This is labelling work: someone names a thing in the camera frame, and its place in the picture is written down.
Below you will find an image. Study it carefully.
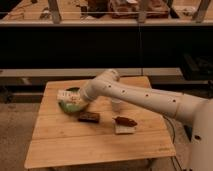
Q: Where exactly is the white labelled plastic bottle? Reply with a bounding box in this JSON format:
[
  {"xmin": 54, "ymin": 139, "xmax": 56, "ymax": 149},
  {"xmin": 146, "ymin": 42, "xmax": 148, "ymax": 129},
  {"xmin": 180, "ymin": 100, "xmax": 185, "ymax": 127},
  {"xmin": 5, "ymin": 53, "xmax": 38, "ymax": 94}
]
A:
[{"xmin": 57, "ymin": 90, "xmax": 82, "ymax": 105}]

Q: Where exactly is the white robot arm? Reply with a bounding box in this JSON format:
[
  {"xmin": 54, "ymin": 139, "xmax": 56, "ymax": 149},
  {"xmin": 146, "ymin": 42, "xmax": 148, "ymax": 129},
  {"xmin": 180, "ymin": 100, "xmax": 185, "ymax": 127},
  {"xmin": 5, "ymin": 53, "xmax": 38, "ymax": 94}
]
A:
[{"xmin": 80, "ymin": 69, "xmax": 213, "ymax": 171}]

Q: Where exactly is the green ceramic bowl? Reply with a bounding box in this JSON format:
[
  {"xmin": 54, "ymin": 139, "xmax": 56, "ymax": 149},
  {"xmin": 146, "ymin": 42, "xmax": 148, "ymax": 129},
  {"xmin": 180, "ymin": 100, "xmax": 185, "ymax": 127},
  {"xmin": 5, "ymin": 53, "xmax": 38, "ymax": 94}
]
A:
[{"xmin": 57, "ymin": 87, "xmax": 88, "ymax": 114}]

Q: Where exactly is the clear plastic cup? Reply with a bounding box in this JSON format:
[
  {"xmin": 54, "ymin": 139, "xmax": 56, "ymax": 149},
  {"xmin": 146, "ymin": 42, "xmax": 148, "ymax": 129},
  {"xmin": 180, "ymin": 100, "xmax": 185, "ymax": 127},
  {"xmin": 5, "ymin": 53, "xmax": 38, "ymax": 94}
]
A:
[{"xmin": 111, "ymin": 98, "xmax": 121, "ymax": 112}]

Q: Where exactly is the dark brown rectangular box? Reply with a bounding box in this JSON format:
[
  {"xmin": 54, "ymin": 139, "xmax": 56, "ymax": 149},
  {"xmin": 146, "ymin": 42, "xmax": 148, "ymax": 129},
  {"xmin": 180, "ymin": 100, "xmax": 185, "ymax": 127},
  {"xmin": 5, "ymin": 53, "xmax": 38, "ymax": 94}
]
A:
[{"xmin": 78, "ymin": 112, "xmax": 100, "ymax": 123}]

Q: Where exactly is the dark red chili pepper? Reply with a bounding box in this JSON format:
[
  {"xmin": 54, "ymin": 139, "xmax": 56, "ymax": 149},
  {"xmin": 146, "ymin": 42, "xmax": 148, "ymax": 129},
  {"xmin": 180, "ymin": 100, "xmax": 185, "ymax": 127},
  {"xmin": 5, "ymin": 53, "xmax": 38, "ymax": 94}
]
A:
[{"xmin": 115, "ymin": 117, "xmax": 137, "ymax": 127}]

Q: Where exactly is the small white card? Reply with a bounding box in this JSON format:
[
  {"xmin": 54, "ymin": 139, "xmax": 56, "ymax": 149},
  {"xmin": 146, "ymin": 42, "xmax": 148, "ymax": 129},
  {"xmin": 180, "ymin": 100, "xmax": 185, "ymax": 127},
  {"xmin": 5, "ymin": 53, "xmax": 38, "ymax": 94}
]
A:
[{"xmin": 115, "ymin": 124, "xmax": 136, "ymax": 134}]

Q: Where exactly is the wooden shelf with clutter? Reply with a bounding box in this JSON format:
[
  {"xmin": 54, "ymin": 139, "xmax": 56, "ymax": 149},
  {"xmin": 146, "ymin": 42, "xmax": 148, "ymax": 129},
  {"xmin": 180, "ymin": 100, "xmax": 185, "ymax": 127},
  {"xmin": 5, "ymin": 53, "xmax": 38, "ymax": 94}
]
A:
[{"xmin": 0, "ymin": 0, "xmax": 213, "ymax": 26}]

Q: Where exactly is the black cable on floor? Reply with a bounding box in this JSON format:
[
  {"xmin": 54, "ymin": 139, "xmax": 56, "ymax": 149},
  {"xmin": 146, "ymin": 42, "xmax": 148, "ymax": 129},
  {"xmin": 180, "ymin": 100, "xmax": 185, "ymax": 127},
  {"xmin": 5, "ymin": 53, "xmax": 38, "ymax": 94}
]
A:
[{"xmin": 162, "ymin": 114, "xmax": 188, "ymax": 171}]

